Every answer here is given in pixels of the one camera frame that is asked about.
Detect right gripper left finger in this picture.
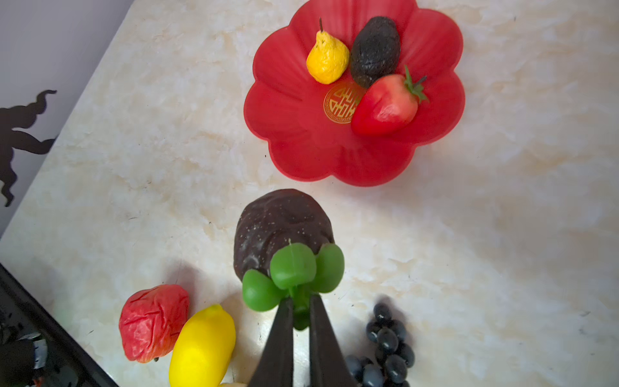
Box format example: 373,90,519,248
248,298,293,387

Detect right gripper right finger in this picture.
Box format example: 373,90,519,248
309,294,357,387

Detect yellow lemon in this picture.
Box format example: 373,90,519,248
169,304,236,386

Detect red pomegranate fruit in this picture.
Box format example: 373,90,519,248
119,285,190,364

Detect red flower-shaped fruit bowl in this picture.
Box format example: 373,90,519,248
244,1,466,187

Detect red strawberry with green leaves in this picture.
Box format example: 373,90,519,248
351,66,428,136

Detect small yellow quince fruit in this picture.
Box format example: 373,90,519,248
306,19,351,85

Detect dark green avocado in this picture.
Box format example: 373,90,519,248
350,16,401,89

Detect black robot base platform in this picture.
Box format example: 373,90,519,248
1,268,118,387

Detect black grape bunch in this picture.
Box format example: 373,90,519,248
344,303,416,387

